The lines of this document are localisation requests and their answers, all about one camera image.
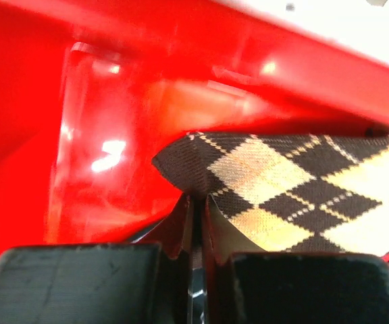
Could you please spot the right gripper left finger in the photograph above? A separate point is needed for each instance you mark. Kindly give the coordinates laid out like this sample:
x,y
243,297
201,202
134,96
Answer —
x,y
146,281

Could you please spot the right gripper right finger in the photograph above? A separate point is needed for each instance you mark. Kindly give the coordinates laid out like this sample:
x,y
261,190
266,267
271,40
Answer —
x,y
245,284

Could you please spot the brown argyle sock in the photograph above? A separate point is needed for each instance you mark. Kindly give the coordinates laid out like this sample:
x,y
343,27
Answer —
x,y
293,193

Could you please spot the red plastic tray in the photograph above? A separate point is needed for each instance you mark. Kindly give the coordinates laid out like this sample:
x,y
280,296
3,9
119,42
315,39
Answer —
x,y
91,91

